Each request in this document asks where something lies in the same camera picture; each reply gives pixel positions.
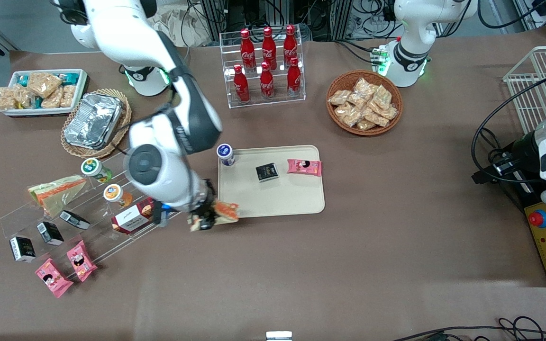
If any red plaid cookie box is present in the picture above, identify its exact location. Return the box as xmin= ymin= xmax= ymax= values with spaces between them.
xmin=111 ymin=198 xmax=157 ymax=234

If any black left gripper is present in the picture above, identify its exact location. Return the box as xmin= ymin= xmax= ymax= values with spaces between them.
xmin=471 ymin=133 xmax=541 ymax=185

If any pink snack packet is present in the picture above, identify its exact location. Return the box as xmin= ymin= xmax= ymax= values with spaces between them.
xmin=287 ymin=159 xmax=323 ymax=177
xmin=35 ymin=258 xmax=74 ymax=298
xmin=67 ymin=241 xmax=98 ymax=282

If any triangle sandwich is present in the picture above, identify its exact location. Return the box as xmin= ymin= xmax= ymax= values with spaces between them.
xmin=27 ymin=175 xmax=87 ymax=217
xmin=214 ymin=201 xmax=240 ymax=224

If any green lid cup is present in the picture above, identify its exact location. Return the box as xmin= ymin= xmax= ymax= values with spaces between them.
xmin=81 ymin=158 xmax=112 ymax=184

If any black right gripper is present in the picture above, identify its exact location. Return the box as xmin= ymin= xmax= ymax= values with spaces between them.
xmin=189 ymin=179 xmax=218 ymax=232

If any white wire basket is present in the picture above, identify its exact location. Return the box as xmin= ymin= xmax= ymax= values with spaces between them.
xmin=503 ymin=46 xmax=546 ymax=135

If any round brown wicker basket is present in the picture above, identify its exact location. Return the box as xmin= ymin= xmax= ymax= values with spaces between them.
xmin=326 ymin=70 xmax=404 ymax=136

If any red cola bottle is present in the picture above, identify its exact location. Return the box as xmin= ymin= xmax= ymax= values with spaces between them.
xmin=262 ymin=27 xmax=277 ymax=64
xmin=240 ymin=28 xmax=256 ymax=67
xmin=287 ymin=57 xmax=302 ymax=97
xmin=233 ymin=64 xmax=250 ymax=103
xmin=283 ymin=25 xmax=298 ymax=61
xmin=260 ymin=62 xmax=275 ymax=100

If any orange lid cup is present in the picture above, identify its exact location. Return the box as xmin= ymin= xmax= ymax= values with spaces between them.
xmin=103 ymin=184 xmax=134 ymax=207

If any blue lid yogurt cup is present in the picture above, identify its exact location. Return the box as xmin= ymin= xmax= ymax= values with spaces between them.
xmin=217 ymin=144 xmax=236 ymax=167

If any small black box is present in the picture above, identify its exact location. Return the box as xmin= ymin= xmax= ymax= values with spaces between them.
xmin=9 ymin=236 xmax=36 ymax=262
xmin=59 ymin=210 xmax=91 ymax=230
xmin=255 ymin=162 xmax=280 ymax=183
xmin=36 ymin=221 xmax=64 ymax=246

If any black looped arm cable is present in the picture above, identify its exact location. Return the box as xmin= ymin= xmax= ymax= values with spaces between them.
xmin=471 ymin=76 xmax=546 ymax=185

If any white rectangular snack tray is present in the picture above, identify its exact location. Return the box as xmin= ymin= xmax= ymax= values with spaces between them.
xmin=0 ymin=69 xmax=89 ymax=117

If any crumpled beige cloth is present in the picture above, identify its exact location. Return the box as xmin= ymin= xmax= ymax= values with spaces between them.
xmin=152 ymin=5 xmax=212 ymax=48

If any clear acrylic stepped stand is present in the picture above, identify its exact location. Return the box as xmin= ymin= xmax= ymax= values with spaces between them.
xmin=0 ymin=142 xmax=183 ymax=268

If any clear acrylic bottle rack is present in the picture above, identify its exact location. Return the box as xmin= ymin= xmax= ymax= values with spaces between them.
xmin=219 ymin=26 xmax=306 ymax=109

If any beige plastic tray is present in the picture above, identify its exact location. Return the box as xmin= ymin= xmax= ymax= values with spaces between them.
xmin=218 ymin=145 xmax=326 ymax=219

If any flat wicker basket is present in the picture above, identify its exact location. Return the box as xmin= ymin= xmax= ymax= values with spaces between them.
xmin=61 ymin=89 xmax=132 ymax=159

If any black floor cable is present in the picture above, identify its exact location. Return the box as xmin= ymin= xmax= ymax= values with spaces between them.
xmin=391 ymin=316 xmax=546 ymax=341

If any aluminium foil container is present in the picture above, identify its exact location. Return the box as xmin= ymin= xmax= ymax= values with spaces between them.
xmin=64 ymin=92 xmax=123 ymax=150

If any rice cracker pack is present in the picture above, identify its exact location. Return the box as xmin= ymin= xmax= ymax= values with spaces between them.
xmin=13 ymin=88 xmax=34 ymax=108
xmin=60 ymin=84 xmax=77 ymax=108
xmin=27 ymin=72 xmax=63 ymax=98
xmin=0 ymin=87 xmax=18 ymax=110
xmin=41 ymin=89 xmax=64 ymax=109

